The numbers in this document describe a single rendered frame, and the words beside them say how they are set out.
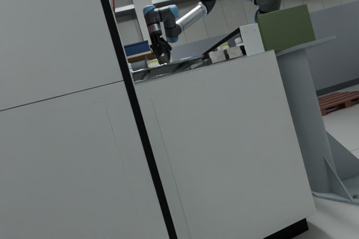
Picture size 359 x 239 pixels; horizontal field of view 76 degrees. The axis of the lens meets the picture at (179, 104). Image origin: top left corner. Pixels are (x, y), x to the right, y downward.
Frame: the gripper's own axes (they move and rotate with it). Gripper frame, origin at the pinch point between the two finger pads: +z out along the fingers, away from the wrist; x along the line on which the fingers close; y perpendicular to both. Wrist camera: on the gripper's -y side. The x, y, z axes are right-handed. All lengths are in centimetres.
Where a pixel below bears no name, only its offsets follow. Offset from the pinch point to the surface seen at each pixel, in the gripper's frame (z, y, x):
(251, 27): -3, 12, 50
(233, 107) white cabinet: 28, 30, 37
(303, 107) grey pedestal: 42, -14, 64
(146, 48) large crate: -62, -176, -101
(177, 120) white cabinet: 27, 44, 18
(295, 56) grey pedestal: 15, -14, 67
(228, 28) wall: -77, -313, 1
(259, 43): 5, 11, 52
